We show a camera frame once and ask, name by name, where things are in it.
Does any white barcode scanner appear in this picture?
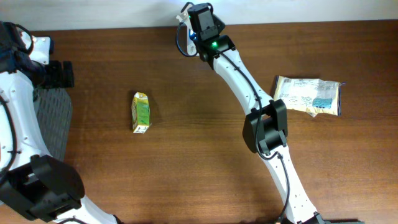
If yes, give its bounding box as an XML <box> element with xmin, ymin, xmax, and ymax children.
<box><xmin>187</xmin><ymin>29</ymin><xmax>197</xmax><ymax>56</ymax></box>

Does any grey plastic basket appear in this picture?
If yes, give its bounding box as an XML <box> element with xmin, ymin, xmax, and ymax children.
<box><xmin>33</xmin><ymin>88</ymin><xmax>73</xmax><ymax>161</ymax></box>

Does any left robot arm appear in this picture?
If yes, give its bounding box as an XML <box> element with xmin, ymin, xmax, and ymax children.
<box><xmin>1</xmin><ymin>22</ymin><xmax>119</xmax><ymax>223</ymax></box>

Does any black cable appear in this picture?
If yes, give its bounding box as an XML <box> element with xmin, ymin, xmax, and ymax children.
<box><xmin>0</xmin><ymin>23</ymin><xmax>34</xmax><ymax>184</ymax></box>
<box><xmin>175</xmin><ymin>1</ymin><xmax>292</xmax><ymax>224</ymax></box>

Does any left black cable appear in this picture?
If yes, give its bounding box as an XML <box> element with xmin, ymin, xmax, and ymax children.
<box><xmin>0</xmin><ymin>23</ymin><xmax>34</xmax><ymax>184</ymax></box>

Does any green tea carton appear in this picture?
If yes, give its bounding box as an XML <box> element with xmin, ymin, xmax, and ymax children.
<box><xmin>131</xmin><ymin>92</ymin><xmax>150</xmax><ymax>134</ymax></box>

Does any yellow snack bag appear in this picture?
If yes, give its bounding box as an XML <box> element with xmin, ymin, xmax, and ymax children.
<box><xmin>274</xmin><ymin>76</ymin><xmax>343</xmax><ymax>117</ymax></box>

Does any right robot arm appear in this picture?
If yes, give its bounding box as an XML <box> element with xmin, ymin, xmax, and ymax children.
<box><xmin>183</xmin><ymin>2</ymin><xmax>324</xmax><ymax>223</ymax></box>

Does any right black cable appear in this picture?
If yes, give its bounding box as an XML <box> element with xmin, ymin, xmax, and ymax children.
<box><xmin>175</xmin><ymin>1</ymin><xmax>292</xmax><ymax>224</ymax></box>

